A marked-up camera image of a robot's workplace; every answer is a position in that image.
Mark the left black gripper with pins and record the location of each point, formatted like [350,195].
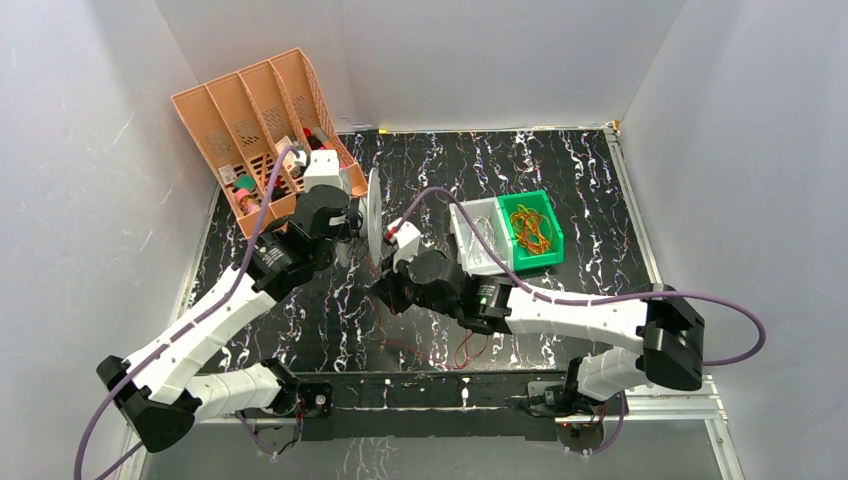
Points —
[354,221]

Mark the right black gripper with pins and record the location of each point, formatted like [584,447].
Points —
[387,288]

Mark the white perforated filament spool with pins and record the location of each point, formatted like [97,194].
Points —
[362,221]

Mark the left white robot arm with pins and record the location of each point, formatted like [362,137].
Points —
[159,389]

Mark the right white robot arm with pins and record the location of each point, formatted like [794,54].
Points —
[656,338]

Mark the white label box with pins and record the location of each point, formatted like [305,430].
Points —
[284,143]

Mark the pink tape roll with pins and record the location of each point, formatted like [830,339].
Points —
[245,194]

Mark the white plastic bin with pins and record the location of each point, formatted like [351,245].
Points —
[486,216]

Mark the peach desk file organizer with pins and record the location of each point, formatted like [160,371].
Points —
[235,121]

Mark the green plastic bin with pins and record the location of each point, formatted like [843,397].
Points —
[537,239]

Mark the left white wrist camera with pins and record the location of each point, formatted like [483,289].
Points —
[323,169]

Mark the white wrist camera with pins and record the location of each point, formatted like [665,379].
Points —
[323,169]
[405,238]

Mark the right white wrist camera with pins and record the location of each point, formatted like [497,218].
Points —
[405,238]

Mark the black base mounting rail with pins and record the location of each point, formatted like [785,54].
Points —
[527,404]

